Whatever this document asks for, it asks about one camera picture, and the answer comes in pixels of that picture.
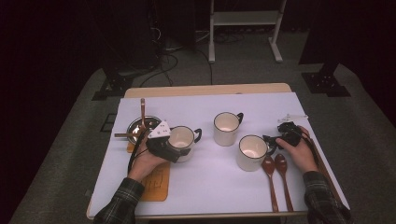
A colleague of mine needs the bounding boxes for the black stand base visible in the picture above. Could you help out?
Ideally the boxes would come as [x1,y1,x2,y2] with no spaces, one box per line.
[300,60,352,98]
[92,60,134,102]

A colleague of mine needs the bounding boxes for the cream ribbed mug black rim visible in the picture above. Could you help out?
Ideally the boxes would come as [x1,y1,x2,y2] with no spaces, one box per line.
[167,125,203,163]
[235,133,277,173]
[213,111,245,147]

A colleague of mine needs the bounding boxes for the person's left hand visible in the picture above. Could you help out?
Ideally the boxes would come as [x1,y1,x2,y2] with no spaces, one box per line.
[126,136,171,183]

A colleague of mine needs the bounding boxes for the tangle of floor cables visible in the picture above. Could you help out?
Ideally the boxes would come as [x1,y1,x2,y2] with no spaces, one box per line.
[214,30,247,45]

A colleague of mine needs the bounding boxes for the steel bowl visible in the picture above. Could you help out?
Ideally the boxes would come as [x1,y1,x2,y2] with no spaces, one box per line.
[125,115,163,146]

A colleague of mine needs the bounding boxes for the person's right hand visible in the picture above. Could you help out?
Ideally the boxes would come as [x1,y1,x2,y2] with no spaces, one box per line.
[275,125,319,175]

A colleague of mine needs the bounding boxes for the reddish brown wooden spoon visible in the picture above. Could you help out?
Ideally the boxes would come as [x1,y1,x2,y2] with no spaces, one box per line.
[139,97,148,130]
[261,155,279,213]
[274,153,294,213]

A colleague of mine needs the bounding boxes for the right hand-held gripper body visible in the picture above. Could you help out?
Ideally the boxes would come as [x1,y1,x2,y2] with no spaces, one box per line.
[276,113,310,148]

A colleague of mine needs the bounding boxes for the white table mat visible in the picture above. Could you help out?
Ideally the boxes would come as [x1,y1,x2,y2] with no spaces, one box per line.
[86,91,351,218]

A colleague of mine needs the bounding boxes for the white metal stand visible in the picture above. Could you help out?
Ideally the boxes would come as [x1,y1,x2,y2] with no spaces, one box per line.
[207,0,288,64]

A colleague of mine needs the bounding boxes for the black floor frame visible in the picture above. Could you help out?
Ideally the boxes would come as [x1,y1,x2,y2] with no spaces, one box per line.
[100,113,117,133]

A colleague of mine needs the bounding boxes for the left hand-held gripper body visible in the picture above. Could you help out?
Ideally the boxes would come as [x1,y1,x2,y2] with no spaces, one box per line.
[145,119,182,164]

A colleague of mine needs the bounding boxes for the black floor cable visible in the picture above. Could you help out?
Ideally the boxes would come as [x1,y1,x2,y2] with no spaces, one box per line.
[139,52,179,88]
[195,48,215,86]

